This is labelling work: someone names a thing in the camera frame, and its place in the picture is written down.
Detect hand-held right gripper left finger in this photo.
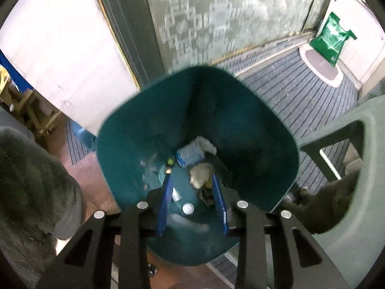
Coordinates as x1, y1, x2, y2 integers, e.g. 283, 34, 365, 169
36, 167, 175, 289

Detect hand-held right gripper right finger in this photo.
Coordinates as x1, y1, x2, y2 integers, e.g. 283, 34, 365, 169
211, 173, 351, 289

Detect clear plastic cup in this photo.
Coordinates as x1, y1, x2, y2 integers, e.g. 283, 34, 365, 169
172, 187, 211, 234

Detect blue white plastic wrapper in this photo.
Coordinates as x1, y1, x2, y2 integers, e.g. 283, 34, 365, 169
175, 143, 208, 167

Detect teal plastic bin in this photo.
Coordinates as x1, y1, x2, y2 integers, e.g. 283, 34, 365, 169
96, 65, 300, 267

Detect crumpled white tissue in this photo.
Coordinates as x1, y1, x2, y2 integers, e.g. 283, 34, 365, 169
194, 136, 218, 155

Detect grey plastic stool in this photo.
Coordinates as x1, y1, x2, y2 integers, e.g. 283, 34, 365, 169
266, 98, 385, 289

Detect yellow wooden rack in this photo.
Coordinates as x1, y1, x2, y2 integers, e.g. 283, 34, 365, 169
0, 66, 61, 140

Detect frosted patterned sliding door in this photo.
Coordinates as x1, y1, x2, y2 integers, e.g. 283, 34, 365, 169
143, 0, 334, 74

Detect green rice bag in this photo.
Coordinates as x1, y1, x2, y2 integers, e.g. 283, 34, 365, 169
310, 11, 357, 67

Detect white kitchen base cabinet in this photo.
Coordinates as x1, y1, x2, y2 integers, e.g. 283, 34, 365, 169
329, 0, 385, 88

